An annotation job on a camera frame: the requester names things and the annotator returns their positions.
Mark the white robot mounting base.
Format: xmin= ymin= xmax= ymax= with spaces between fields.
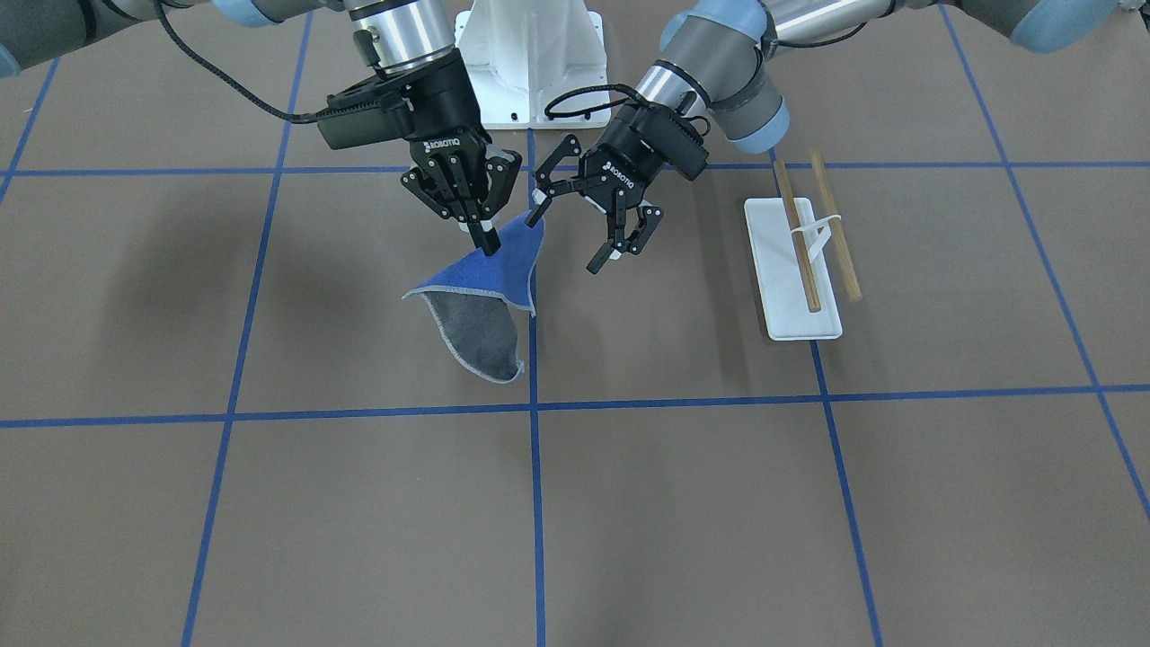
xmin=455 ymin=1 xmax=610 ymax=130

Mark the white wooden towel rack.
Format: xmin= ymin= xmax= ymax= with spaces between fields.
xmin=744 ymin=148 xmax=863 ymax=342

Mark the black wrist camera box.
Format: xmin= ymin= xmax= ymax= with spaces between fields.
xmin=316 ymin=79 xmax=414 ymax=151

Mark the black looped cable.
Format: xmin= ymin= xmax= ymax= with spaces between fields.
xmin=544 ymin=84 xmax=641 ymax=124

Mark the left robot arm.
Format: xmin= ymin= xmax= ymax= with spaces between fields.
xmin=518 ymin=1 xmax=1147 ymax=274

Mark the black braided cable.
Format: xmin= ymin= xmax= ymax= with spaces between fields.
xmin=153 ymin=0 xmax=325 ymax=124

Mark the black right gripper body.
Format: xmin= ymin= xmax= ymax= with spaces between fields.
xmin=385 ymin=49 xmax=491 ymax=168

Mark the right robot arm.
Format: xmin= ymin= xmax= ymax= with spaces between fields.
xmin=1 ymin=1 xmax=522 ymax=255

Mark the blue grey towel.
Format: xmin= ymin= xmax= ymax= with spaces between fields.
xmin=403 ymin=211 xmax=545 ymax=384

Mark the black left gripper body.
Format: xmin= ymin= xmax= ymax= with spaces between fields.
xmin=578 ymin=102 xmax=708 ymax=202

